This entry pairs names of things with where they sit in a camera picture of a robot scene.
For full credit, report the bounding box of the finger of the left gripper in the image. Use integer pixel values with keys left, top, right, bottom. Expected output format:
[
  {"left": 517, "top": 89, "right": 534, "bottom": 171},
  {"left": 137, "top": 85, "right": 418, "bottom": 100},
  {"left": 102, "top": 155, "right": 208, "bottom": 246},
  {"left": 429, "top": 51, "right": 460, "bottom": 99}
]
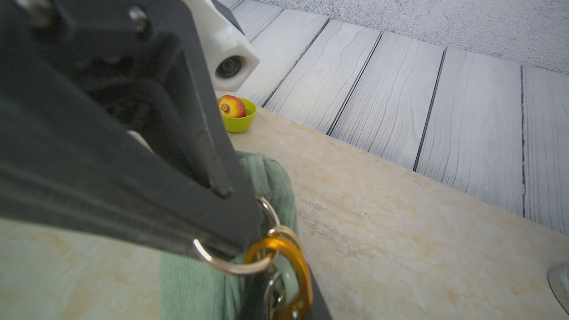
[{"left": 1, "top": 0, "right": 264, "bottom": 259}]

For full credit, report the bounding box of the silver key ring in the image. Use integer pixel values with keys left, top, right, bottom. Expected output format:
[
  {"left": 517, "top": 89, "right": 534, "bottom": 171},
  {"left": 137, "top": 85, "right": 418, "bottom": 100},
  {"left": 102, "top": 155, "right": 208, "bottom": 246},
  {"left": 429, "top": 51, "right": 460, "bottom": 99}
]
[{"left": 192, "top": 195, "right": 282, "bottom": 276}]

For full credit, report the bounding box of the green corduroy pouch bag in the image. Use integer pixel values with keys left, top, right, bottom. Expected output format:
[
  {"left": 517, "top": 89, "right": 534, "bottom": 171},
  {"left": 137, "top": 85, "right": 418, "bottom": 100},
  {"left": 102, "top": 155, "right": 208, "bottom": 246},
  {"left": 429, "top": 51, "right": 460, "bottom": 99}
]
[{"left": 159, "top": 150, "right": 299, "bottom": 320}]

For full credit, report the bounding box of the orange carabiner clip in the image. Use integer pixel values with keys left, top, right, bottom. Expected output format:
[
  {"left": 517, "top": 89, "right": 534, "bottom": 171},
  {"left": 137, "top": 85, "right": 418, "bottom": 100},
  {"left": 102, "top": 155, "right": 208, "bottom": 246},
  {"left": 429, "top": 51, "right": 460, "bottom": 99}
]
[{"left": 244, "top": 225, "right": 314, "bottom": 319}]

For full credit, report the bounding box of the red yellow toy apple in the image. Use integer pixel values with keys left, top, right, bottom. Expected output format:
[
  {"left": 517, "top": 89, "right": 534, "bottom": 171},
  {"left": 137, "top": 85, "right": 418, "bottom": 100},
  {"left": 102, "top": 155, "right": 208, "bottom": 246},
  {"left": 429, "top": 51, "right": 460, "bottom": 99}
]
[{"left": 218, "top": 95, "right": 247, "bottom": 119}]

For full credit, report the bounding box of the green plastic bowl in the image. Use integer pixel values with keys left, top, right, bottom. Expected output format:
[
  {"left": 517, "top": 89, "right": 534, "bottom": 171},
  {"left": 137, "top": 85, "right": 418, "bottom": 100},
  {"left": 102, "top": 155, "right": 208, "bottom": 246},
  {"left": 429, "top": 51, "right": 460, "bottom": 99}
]
[{"left": 222, "top": 97, "right": 257, "bottom": 133}]

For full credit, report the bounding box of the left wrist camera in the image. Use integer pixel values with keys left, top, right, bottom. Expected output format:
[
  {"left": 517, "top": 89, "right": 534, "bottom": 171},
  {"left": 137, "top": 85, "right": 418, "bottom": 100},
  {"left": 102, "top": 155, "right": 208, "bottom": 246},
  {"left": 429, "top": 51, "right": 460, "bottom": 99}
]
[{"left": 182, "top": 0, "right": 260, "bottom": 92}]

